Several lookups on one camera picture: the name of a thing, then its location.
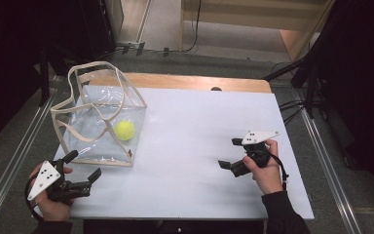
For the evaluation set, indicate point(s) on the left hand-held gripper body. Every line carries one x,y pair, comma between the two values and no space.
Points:
56,183

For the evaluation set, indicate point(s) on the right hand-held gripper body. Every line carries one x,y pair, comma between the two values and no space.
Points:
256,151

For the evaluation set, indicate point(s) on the transparent tote bag beige trim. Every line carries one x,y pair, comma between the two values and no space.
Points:
104,143

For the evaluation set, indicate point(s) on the yellow tennis ball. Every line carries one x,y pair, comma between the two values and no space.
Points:
125,130

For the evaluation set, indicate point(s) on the person's left hand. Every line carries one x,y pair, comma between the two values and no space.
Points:
53,209

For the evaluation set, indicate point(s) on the person's right hand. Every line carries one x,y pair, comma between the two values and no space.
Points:
268,178

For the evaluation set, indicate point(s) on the black metal stand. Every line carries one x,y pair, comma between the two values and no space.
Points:
44,78

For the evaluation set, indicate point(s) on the black tripod stand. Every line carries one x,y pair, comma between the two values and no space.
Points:
305,74

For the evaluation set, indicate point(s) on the black curtain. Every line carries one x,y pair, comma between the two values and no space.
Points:
360,81
9,65

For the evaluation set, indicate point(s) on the dark equipment rack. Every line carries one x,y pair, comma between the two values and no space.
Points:
94,26

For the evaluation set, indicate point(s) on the beige wooden cabinet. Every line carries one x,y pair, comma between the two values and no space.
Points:
240,16

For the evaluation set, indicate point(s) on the aluminium floor rail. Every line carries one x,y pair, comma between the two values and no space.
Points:
329,169
9,165

